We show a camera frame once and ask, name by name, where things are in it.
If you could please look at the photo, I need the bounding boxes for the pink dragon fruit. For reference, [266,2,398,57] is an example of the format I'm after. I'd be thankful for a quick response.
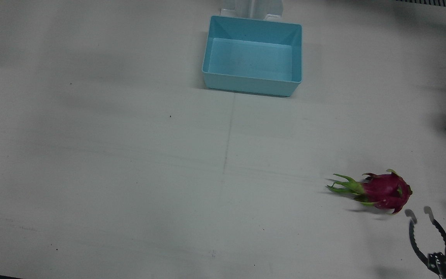
[326,169,413,215]

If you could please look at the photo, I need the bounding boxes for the light blue plastic bin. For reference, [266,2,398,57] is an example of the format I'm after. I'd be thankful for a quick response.
[202,15,303,97]

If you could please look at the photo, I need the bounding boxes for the metal serrated tongs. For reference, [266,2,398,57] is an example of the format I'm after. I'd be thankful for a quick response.
[405,206,446,279]

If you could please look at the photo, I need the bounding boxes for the metal vent grille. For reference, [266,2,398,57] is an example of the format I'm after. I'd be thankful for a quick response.
[395,0,446,10]

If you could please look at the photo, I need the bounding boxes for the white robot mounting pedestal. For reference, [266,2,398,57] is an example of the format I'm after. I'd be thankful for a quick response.
[220,0,284,21]

